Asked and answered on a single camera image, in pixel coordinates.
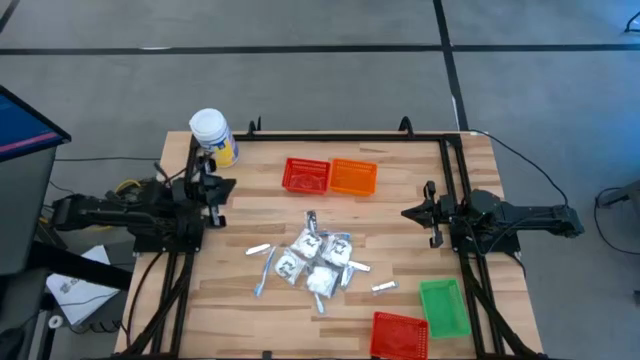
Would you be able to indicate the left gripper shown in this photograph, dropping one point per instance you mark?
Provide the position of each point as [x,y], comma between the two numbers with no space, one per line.
[200,190]

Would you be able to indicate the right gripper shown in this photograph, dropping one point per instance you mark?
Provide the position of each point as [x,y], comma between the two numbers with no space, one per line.
[442,210]

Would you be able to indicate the black comb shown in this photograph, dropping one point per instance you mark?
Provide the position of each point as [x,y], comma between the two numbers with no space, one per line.
[311,220]

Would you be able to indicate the cotton balls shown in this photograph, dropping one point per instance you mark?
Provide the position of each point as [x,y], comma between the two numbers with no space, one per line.
[322,281]

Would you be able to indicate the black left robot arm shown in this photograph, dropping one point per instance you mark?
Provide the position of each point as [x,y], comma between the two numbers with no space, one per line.
[100,215]

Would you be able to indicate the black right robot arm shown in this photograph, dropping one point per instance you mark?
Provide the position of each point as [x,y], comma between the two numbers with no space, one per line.
[525,215]

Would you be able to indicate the yellow white wipes canister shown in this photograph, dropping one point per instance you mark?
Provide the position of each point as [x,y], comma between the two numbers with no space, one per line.
[215,135]

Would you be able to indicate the orange plastic mesh basket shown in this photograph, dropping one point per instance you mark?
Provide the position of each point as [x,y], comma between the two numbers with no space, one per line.
[352,177]

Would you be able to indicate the clear bag with black parts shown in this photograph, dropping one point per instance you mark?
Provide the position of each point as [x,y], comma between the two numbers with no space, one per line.
[360,266]

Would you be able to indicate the red plastic mesh basket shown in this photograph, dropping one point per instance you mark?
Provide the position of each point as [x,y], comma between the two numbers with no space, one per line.
[305,175]
[400,337]

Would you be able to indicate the green plastic mesh basket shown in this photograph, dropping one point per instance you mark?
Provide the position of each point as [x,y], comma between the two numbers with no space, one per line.
[445,310]

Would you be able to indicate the black support beam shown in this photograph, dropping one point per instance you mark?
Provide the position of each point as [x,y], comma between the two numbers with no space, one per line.
[80,267]

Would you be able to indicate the white paper sheet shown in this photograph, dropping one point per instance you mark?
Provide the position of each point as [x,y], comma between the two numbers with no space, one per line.
[85,305]

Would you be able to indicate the grey furniture leg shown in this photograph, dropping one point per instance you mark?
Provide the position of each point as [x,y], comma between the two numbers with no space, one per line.
[625,195]

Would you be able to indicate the computer monitor with blue screen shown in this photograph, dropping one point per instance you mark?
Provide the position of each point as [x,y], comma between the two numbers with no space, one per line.
[25,127]

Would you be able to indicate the white tape roll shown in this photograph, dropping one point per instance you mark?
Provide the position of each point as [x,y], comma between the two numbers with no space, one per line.
[50,320]

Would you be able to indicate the black stand base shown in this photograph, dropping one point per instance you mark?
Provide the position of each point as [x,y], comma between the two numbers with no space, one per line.
[12,345]

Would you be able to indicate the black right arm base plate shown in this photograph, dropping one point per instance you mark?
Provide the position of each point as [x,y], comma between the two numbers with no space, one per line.
[505,245]

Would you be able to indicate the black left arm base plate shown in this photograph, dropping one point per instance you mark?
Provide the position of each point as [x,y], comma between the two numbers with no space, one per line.
[150,245]

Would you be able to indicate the black metal table frame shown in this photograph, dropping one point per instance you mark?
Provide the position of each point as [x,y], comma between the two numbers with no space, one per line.
[350,136]

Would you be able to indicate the small black bracket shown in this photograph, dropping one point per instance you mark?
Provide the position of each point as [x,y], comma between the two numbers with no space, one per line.
[267,355]

